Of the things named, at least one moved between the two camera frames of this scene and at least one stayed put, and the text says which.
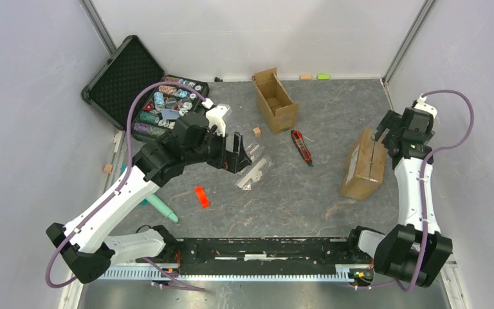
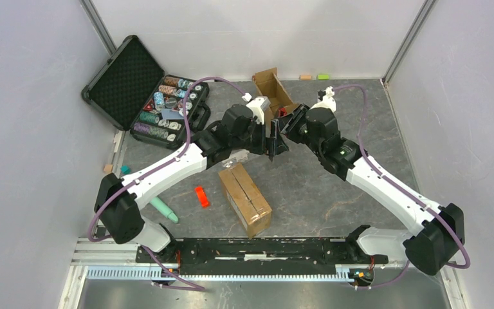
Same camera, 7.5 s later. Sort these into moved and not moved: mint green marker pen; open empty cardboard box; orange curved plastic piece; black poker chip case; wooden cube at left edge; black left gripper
Moved: black left gripper
Not moved: wooden cube at left edge; orange curved plastic piece; black poker chip case; mint green marker pen; open empty cardboard box
